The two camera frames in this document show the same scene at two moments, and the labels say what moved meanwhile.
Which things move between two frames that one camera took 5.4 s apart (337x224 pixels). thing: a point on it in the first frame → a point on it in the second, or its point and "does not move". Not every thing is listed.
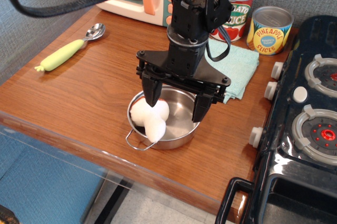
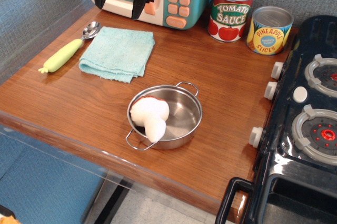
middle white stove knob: [270, 90] does not move
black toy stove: [294, 180] does not move
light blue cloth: [239, 65] → [117, 54]
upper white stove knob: [276, 70] does not move
